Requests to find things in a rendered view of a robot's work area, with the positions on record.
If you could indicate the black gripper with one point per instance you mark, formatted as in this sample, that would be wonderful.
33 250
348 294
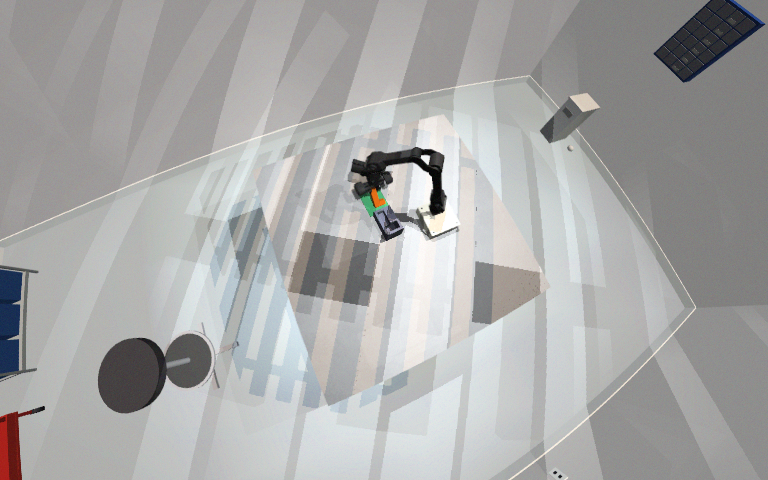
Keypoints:
379 183

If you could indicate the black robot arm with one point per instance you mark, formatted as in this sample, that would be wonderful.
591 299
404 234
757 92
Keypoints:
376 163

